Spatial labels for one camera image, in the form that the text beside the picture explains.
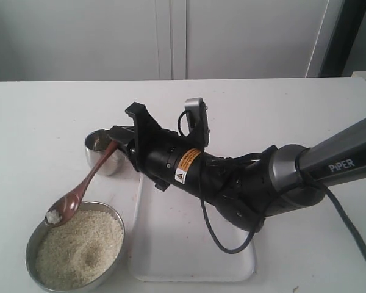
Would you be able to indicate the brown wooden spoon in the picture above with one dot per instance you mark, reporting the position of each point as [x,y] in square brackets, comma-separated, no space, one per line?
[65,208]

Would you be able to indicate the white cabinet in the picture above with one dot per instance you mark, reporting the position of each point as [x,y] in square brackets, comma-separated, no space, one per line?
[144,40]

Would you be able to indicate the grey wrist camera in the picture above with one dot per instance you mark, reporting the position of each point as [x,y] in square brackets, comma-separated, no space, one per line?
[197,121]

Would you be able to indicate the stainless steel cup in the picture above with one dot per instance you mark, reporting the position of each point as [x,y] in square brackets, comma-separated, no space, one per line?
[96,144]

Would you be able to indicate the steel bowl of rice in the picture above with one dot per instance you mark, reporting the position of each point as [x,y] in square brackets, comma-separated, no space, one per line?
[80,255]

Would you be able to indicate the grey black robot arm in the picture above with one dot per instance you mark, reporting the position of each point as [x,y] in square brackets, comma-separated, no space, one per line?
[246,189]

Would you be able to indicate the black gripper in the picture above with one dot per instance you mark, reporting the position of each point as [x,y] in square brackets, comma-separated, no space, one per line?
[162,155]

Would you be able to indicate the white rectangular tray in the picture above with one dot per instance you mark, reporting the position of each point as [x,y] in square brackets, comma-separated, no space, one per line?
[170,241]

